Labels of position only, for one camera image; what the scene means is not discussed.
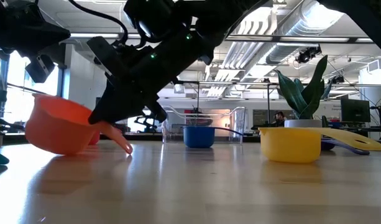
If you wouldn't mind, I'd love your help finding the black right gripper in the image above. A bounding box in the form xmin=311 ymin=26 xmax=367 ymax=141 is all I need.
xmin=87 ymin=29 xmax=216 ymax=125

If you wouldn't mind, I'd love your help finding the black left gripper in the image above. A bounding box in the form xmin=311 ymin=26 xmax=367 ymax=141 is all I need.
xmin=0 ymin=6 xmax=71 ymax=58

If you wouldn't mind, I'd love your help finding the blue measuring cup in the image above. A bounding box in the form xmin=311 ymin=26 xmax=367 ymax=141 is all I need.
xmin=183 ymin=125 xmax=244 ymax=149

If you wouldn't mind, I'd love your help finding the orange measuring cup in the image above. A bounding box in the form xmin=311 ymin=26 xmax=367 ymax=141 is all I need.
xmin=24 ymin=93 xmax=134 ymax=156

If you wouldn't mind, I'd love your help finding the yellow measuring cup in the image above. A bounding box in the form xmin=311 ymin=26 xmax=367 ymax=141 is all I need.
xmin=259 ymin=126 xmax=381 ymax=164

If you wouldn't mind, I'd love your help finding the purple measuring cup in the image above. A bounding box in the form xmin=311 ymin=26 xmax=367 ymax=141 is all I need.
xmin=320 ymin=138 xmax=370 ymax=156

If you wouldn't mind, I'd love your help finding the clear plastic basket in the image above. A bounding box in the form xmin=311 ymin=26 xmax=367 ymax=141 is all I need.
xmin=161 ymin=105 xmax=247 ymax=145

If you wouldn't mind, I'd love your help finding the person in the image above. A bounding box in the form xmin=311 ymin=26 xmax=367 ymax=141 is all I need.
xmin=272 ymin=111 xmax=288 ymax=128

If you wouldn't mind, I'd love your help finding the white plant pot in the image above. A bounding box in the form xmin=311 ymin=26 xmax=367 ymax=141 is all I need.
xmin=284 ymin=119 xmax=323 ymax=129

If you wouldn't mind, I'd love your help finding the green leafy plant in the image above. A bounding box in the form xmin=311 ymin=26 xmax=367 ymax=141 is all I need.
xmin=275 ymin=55 xmax=331 ymax=121

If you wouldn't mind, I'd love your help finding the black computer monitor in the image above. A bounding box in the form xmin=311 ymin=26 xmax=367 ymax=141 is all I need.
xmin=340 ymin=98 xmax=372 ymax=123

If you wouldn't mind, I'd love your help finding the black table frame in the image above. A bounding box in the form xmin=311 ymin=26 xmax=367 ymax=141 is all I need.
xmin=0 ymin=132 xmax=381 ymax=152

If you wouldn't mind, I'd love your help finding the black background frame stand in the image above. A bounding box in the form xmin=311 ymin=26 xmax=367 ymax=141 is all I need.
xmin=177 ymin=80 xmax=201 ymax=114

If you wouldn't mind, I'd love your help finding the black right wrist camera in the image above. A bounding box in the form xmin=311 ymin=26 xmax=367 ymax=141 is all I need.
xmin=86 ymin=36 xmax=119 ymax=77

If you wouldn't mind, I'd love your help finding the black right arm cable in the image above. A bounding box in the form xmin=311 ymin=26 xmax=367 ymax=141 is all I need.
xmin=68 ymin=0 xmax=129 ymax=46

